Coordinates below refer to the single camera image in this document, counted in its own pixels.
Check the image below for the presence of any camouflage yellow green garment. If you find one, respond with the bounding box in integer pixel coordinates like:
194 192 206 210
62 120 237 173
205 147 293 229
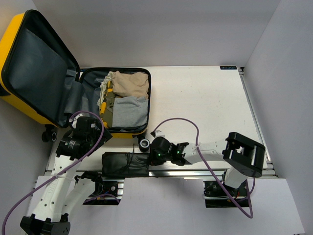
99 81 116 129

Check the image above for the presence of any black box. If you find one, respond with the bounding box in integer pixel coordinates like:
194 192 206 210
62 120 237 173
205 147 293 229
102 152 149 179

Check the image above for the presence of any grey cloth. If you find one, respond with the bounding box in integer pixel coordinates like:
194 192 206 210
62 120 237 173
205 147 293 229
112 96 148 128

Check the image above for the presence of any white green patterned garment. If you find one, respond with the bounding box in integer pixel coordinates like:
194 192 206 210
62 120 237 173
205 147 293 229
97 71 116 107

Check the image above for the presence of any beige garment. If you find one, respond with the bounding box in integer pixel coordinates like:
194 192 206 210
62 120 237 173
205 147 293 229
112 71 149 99

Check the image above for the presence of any yellow hard-shell suitcase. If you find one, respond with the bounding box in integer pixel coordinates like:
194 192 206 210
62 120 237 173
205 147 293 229
0 10 151 151

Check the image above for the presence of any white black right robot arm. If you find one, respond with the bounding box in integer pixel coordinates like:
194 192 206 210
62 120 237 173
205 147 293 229
148 132 266 195

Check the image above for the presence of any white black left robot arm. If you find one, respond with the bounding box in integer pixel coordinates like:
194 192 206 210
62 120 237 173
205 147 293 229
20 117 112 235

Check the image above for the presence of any white foreground board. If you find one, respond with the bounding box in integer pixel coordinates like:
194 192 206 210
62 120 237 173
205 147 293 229
23 175 306 235

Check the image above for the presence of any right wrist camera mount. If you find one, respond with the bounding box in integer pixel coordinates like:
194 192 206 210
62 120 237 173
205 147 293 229
151 130 165 138

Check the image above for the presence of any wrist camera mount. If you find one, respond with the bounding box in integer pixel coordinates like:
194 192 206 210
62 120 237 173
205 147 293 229
151 130 165 138
68 116 80 129

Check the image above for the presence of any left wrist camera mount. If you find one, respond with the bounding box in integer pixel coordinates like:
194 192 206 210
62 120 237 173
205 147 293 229
68 116 80 129

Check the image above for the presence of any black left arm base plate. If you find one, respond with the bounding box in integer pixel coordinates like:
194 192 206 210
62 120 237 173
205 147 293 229
84 178 124 206

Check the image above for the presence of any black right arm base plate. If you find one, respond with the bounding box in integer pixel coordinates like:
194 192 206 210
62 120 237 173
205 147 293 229
203 181 249 208

